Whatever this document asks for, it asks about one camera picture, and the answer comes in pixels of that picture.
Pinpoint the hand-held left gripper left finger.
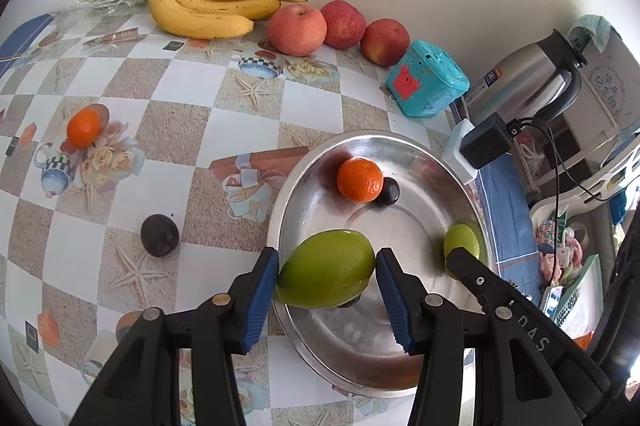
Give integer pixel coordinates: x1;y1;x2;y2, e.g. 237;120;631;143
70;246;281;426

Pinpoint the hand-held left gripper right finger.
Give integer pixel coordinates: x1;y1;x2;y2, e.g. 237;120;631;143
375;247;583;426

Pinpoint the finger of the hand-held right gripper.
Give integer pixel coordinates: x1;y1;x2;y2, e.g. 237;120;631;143
446;248;613;413

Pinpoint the small green mango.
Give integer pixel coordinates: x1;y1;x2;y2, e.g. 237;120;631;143
443;223;482;279

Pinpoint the large green mango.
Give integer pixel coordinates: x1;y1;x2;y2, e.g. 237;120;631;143
276;229;377;309

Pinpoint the round metal plate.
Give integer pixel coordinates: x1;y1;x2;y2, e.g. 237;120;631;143
266;131;493;399

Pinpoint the large orange with stem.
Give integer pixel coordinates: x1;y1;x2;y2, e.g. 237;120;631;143
336;157;384;203

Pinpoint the green white booklet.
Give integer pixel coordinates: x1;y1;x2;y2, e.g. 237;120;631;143
550;253;606;339

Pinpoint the blue striped cloth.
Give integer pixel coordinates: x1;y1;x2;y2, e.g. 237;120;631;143
477;153;543;292

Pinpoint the pink plastic bag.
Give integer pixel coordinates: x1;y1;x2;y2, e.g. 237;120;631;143
540;236;586;287

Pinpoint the checkered printed tablecloth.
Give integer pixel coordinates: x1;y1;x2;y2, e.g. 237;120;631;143
0;13;481;426

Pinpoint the dark purple round fruit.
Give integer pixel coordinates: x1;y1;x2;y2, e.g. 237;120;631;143
376;177;401;207
140;213;180;258

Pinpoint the white power strip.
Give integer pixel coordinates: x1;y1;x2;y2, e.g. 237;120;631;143
441;118;481;184

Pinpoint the white plastic basket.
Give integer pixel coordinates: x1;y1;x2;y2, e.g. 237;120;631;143
530;146;640;227

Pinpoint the black power adapter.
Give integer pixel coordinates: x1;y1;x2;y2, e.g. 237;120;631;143
459;113;513;170

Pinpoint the stainless steel thermos kettle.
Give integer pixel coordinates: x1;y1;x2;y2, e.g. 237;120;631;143
465;28;588;137

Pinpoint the blue toy box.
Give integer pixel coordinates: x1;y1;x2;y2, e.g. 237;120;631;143
385;39;471;118

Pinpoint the grey labelled box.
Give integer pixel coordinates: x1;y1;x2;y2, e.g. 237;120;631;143
565;26;631;167

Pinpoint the small orange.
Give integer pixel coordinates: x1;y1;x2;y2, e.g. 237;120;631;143
66;108;102;146

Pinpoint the large red apple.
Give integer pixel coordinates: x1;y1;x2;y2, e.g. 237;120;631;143
266;4;328;57

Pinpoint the green cloth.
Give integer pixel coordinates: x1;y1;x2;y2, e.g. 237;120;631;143
570;13;613;52

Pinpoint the black cable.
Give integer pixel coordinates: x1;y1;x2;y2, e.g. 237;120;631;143
510;118;608;202

